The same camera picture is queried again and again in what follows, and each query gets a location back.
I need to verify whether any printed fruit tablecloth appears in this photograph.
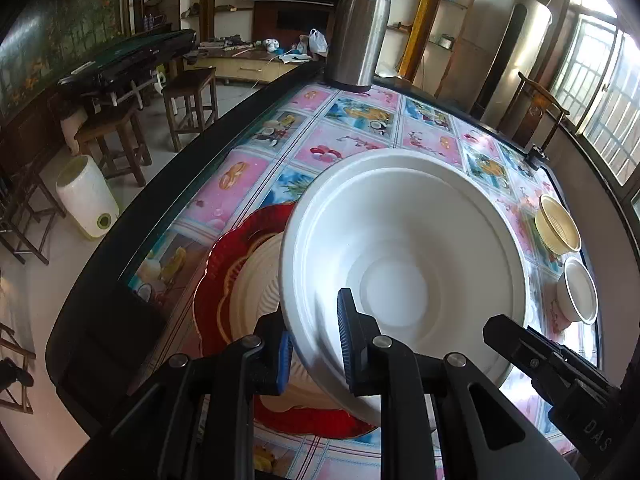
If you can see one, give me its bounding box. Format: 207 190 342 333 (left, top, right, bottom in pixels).
127 82 608 480

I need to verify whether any large white bowl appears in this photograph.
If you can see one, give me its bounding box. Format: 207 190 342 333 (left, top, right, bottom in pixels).
280 148 530 426

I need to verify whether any green topped game table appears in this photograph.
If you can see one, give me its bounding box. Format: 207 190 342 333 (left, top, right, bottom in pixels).
56 29 198 108

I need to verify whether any yellow wooden post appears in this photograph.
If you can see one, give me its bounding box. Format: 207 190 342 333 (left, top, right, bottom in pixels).
397 0 451 83

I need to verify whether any standing air conditioner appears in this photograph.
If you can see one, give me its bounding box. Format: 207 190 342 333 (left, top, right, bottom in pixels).
472 0 553 133

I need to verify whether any white humidifier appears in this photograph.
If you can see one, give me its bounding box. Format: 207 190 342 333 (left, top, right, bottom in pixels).
55 155 121 241

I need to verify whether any floral wall painting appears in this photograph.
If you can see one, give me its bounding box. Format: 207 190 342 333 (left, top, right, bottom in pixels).
0 0 123 121

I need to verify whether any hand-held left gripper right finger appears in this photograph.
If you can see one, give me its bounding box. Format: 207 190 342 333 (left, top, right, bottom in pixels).
336 287 583 480

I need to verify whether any small white bowl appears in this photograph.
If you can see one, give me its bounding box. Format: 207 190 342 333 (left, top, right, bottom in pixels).
556 256 599 325

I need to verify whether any small cream ribbed bowl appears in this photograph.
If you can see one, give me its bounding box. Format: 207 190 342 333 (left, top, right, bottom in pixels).
534 194 583 254

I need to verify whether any stainless steel thermos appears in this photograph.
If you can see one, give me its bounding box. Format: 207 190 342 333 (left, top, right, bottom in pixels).
322 0 392 93

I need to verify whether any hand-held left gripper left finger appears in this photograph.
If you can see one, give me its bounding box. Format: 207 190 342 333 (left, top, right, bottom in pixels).
90 311 292 480

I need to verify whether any dark wooden chair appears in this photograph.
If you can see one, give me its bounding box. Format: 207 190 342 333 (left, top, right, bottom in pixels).
0 160 67 267

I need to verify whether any barred window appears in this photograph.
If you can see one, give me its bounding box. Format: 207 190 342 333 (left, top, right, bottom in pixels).
550 0 640 201

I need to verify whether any wooden armchair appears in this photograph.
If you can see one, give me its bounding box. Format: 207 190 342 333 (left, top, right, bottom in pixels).
507 71 571 153

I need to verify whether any red plastic plate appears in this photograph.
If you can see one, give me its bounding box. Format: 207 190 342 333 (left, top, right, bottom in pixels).
192 202 378 438

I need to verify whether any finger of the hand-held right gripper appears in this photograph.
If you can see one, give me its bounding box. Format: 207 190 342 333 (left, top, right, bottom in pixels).
482 314 586 411

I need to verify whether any black table clamp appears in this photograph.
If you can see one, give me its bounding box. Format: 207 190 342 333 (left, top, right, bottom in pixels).
524 144 551 171

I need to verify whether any wooden stool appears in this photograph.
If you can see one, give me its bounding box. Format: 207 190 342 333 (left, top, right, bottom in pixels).
161 67 219 153
75 107 153 188

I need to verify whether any cream ribbed paper plate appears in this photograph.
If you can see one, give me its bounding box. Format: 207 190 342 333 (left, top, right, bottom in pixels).
229 234 381 413

